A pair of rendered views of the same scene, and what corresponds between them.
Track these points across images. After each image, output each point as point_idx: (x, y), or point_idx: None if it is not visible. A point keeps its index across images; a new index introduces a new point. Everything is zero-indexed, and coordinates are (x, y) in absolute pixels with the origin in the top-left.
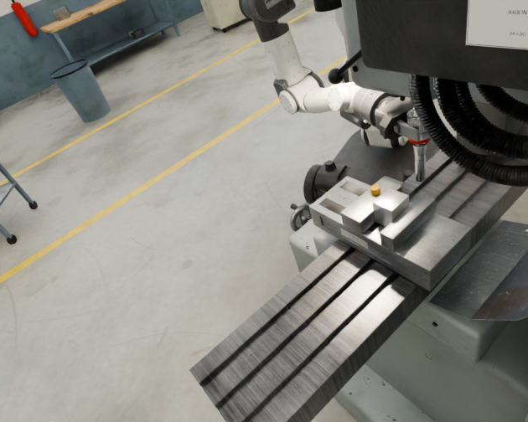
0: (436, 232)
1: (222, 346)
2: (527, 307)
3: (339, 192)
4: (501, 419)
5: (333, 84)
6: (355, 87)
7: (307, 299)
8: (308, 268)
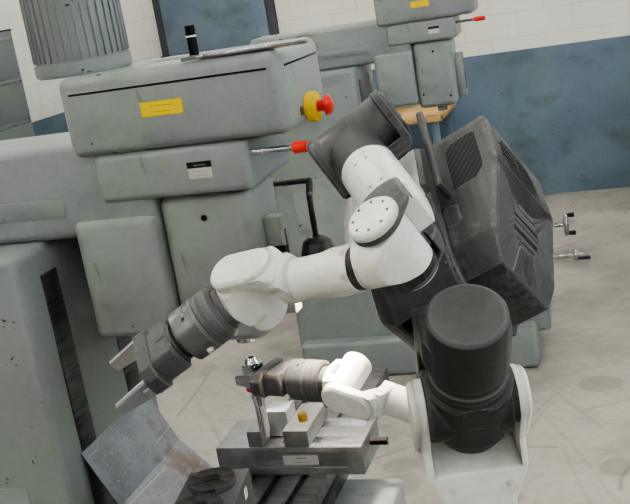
0: (242, 437)
1: (376, 378)
2: (173, 443)
3: (354, 433)
4: None
5: (358, 353)
6: (333, 362)
7: (336, 412)
8: None
